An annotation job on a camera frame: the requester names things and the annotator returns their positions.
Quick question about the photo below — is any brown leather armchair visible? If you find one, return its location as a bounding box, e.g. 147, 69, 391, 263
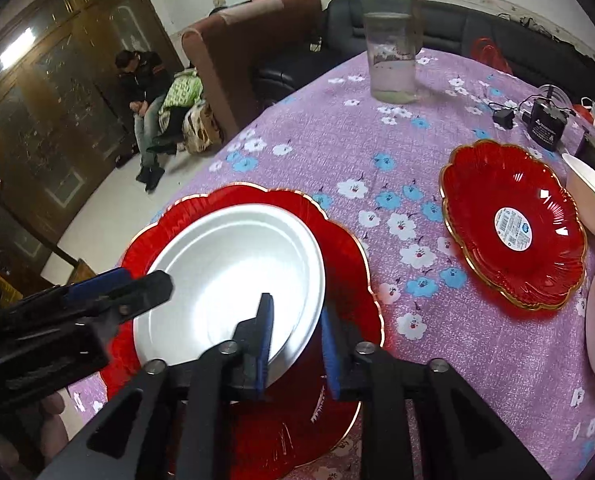
181, 0, 322, 140

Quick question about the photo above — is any seated man dark jacket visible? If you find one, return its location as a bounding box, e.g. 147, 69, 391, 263
115, 50, 171, 193

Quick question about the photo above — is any dark wooden cabinet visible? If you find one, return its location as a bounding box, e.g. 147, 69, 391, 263
0, 0, 180, 270

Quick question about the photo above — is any large red scalloped plate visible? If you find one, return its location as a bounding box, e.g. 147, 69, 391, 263
119, 182, 384, 479

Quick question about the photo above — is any small dark jar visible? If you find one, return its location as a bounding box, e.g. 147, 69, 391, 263
574, 131, 595, 170

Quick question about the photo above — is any black power adapter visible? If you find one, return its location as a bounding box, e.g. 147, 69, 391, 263
523, 84, 571, 153

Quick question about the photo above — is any red plastic bag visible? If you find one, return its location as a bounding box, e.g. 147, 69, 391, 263
470, 37, 512, 75

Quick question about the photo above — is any white bowl far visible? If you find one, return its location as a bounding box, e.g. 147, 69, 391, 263
562, 153, 595, 237

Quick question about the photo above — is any small black plug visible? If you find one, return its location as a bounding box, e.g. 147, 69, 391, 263
493, 107, 515, 130

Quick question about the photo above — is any clear bottle green lid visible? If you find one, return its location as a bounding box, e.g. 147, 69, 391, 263
360, 0, 423, 104

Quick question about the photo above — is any black leather sofa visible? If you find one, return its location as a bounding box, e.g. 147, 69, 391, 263
252, 0, 595, 108

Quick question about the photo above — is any red plate with sticker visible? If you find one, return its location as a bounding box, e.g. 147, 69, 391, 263
439, 140, 588, 311

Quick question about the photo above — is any white round plate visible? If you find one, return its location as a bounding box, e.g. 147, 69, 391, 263
134, 204, 326, 384

